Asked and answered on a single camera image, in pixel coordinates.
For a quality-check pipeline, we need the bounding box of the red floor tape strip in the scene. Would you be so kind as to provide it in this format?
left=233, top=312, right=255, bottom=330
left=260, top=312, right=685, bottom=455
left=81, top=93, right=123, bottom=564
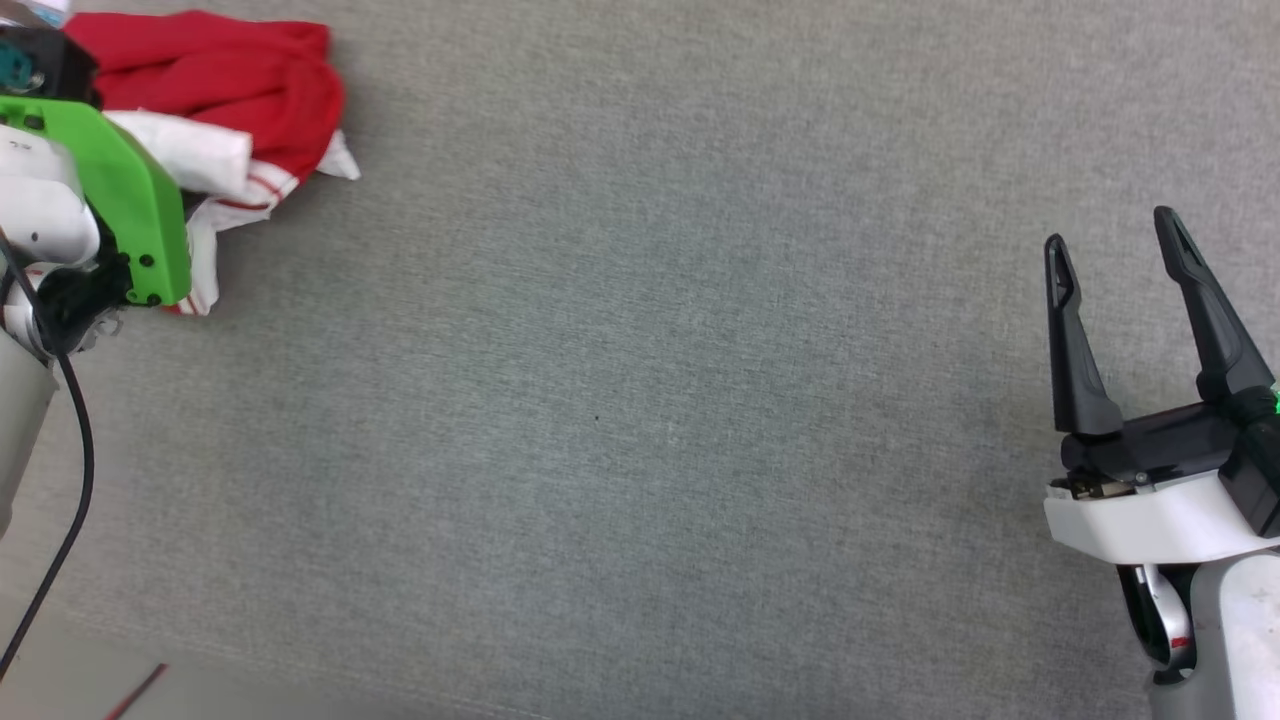
left=104, top=662, right=170, bottom=720

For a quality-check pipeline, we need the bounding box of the black camera cable teal plug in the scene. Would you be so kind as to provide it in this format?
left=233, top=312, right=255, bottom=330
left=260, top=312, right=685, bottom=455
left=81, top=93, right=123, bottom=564
left=0, top=228, right=97, bottom=683

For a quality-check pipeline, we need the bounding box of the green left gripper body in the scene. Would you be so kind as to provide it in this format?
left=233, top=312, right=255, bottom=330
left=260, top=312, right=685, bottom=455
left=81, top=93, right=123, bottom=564
left=0, top=95, right=192, bottom=354

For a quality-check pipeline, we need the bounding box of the red white basketball jersey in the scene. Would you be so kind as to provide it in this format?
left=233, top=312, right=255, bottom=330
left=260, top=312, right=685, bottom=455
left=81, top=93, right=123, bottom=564
left=62, top=10, right=361, bottom=317

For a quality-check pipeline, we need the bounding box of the grey fabric sofa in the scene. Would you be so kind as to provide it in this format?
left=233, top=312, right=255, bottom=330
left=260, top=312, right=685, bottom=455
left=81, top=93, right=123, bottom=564
left=0, top=0, right=1280, bottom=720

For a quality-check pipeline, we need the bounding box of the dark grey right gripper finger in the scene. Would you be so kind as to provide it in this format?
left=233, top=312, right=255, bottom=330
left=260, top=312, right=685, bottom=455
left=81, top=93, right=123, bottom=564
left=1153, top=206, right=1277, bottom=402
left=1045, top=234, right=1124, bottom=439

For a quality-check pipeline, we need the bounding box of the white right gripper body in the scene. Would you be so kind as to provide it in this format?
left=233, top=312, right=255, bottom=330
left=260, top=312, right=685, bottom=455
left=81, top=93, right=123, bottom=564
left=1043, top=400, right=1280, bottom=567

